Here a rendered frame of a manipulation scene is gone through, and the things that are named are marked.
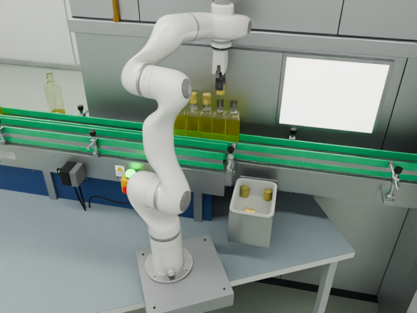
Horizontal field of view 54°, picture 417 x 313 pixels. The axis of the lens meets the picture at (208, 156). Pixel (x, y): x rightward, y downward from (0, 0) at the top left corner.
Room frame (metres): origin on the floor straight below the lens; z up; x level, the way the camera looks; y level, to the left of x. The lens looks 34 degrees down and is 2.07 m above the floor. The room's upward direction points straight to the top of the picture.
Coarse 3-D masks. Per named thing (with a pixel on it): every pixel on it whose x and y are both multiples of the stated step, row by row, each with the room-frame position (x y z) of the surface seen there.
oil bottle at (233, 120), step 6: (228, 114) 1.52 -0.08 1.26; (234, 114) 1.51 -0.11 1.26; (228, 120) 1.51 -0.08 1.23; (234, 120) 1.50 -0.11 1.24; (228, 126) 1.51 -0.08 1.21; (234, 126) 1.50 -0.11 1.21; (228, 132) 1.51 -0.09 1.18; (234, 132) 1.50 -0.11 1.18; (228, 138) 1.51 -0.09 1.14; (234, 138) 1.50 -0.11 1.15
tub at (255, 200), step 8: (240, 184) 1.39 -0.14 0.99; (248, 184) 1.39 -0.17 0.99; (256, 184) 1.38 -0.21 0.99; (264, 184) 1.38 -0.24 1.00; (272, 184) 1.37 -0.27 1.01; (240, 192) 1.39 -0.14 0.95; (256, 192) 1.38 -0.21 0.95; (272, 192) 1.36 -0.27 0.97; (232, 200) 1.26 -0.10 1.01; (240, 200) 1.34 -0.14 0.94; (248, 200) 1.34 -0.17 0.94; (256, 200) 1.34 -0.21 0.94; (264, 200) 1.34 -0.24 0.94; (272, 200) 1.26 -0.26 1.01; (232, 208) 1.21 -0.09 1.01; (240, 208) 1.29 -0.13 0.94; (256, 208) 1.29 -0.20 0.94; (264, 208) 1.29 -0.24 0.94; (272, 208) 1.21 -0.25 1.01; (256, 216) 1.17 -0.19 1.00; (264, 216) 1.17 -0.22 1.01
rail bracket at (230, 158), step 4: (232, 144) 1.48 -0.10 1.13; (236, 144) 1.48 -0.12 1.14; (228, 148) 1.37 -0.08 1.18; (232, 148) 1.37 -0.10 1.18; (228, 152) 1.37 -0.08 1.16; (232, 152) 1.37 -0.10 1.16; (228, 156) 1.38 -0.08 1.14; (232, 156) 1.38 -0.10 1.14; (228, 160) 1.36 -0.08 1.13; (232, 160) 1.37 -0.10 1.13; (228, 164) 1.34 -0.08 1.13; (228, 168) 1.38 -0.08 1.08; (232, 168) 1.38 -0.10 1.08; (228, 172) 1.37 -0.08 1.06; (232, 172) 1.37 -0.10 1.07
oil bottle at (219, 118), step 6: (216, 114) 1.52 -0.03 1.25; (222, 114) 1.52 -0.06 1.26; (216, 120) 1.52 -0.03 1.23; (222, 120) 1.51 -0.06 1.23; (216, 126) 1.52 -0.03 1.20; (222, 126) 1.51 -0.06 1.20; (216, 132) 1.52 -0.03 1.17; (222, 132) 1.51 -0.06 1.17; (216, 138) 1.52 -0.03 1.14; (222, 138) 1.51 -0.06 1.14
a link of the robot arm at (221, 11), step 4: (212, 4) 1.53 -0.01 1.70; (216, 4) 1.52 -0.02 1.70; (220, 4) 1.52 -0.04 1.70; (224, 4) 1.52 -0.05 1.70; (228, 4) 1.52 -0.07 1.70; (232, 4) 1.53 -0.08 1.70; (212, 8) 1.53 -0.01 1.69; (216, 8) 1.51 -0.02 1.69; (220, 8) 1.50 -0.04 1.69; (224, 8) 1.50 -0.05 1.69; (228, 8) 1.51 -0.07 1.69; (232, 8) 1.52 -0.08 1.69; (212, 12) 1.52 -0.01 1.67; (216, 12) 1.51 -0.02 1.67; (220, 12) 1.50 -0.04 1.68; (224, 12) 1.50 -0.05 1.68; (228, 12) 1.51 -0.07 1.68; (232, 12) 1.52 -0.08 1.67; (216, 40) 1.51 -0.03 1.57; (220, 40) 1.50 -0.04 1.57; (224, 40) 1.50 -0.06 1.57; (228, 40) 1.51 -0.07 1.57
